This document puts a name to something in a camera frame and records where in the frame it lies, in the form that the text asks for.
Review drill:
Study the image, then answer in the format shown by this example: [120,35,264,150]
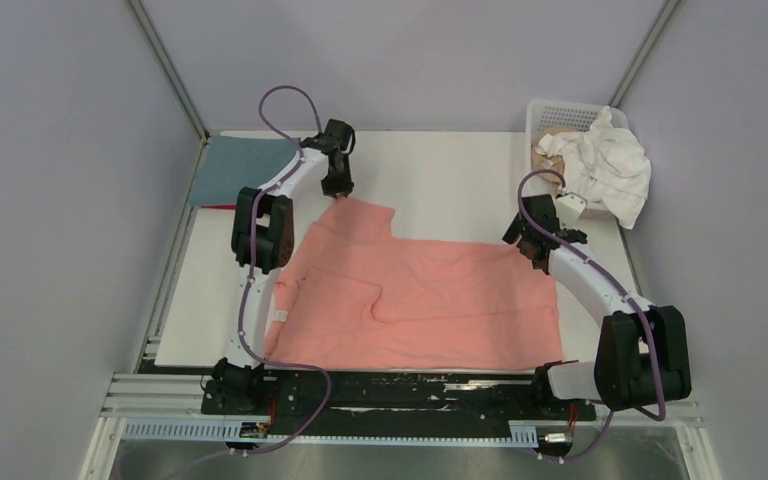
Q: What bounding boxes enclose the salmon pink t-shirt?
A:
[264,199,563,371]

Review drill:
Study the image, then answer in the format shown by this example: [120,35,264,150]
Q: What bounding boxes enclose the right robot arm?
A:
[503,194,691,421]

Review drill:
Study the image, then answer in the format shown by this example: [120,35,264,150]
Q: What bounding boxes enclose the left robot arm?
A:
[205,119,356,414]

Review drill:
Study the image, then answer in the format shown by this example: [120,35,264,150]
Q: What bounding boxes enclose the beige crumpled t-shirt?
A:
[531,127,583,193]

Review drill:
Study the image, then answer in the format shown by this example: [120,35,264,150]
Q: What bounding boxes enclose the white crumpled t-shirt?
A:
[532,105,652,231]

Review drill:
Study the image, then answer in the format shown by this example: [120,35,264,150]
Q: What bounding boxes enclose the folded grey-blue t-shirt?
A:
[188,136,297,208]

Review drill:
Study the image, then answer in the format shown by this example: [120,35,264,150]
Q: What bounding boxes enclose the white plastic laundry basket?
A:
[524,99,630,221]

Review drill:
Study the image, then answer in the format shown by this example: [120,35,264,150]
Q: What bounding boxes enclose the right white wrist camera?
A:
[554,193,587,224]

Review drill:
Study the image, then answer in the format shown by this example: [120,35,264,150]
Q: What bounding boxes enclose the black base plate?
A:
[193,368,596,437]

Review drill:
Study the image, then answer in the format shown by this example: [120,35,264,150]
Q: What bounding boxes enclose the white slotted cable duct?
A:
[121,418,539,448]

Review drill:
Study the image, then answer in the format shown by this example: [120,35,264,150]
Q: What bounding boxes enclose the aluminium frame rail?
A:
[100,374,204,418]

